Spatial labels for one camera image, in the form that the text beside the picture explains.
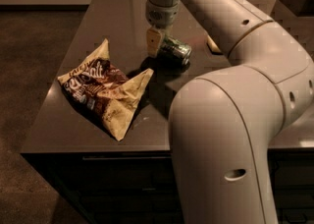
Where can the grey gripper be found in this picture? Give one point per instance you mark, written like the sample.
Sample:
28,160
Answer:
161,16

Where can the green soda can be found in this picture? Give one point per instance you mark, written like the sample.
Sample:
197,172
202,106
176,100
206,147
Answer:
175,50

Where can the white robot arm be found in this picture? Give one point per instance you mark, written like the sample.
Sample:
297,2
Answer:
221,123

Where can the yellow sponge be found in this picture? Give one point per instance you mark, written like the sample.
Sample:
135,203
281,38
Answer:
213,46

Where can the brown chip bag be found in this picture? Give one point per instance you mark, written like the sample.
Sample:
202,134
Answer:
105,91

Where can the dark drawer cabinet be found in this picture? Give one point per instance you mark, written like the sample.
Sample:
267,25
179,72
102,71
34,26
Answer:
140,188

